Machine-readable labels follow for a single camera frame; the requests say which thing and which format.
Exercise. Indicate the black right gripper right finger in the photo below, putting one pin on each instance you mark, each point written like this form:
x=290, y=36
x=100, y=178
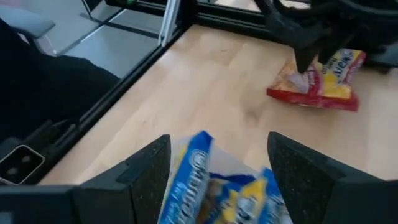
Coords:
x=298, y=180

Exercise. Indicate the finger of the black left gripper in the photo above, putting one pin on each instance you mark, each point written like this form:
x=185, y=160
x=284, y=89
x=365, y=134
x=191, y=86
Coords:
x=306, y=57
x=331, y=48

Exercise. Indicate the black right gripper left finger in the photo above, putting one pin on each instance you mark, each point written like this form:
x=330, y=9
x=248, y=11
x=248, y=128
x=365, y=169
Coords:
x=149, y=180

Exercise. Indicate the blue soy sauce ramen pack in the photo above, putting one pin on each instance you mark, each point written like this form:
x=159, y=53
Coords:
x=248, y=202
x=186, y=186

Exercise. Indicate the red beef ramen pack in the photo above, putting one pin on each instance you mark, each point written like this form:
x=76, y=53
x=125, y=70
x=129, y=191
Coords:
x=329, y=90

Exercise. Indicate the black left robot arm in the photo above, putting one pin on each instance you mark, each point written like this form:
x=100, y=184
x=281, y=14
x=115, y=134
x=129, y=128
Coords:
x=373, y=18

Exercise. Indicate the grey chair armrest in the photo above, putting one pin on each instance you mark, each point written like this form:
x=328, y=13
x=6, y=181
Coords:
x=28, y=21

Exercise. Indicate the black aluminium table frame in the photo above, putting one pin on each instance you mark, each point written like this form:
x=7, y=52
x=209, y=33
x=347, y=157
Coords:
x=149, y=59

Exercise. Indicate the grey table-level camera box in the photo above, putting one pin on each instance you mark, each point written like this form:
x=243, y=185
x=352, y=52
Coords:
x=21, y=165

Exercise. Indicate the silver aluminium bracket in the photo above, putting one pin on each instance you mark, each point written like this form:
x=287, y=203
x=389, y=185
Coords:
x=169, y=21

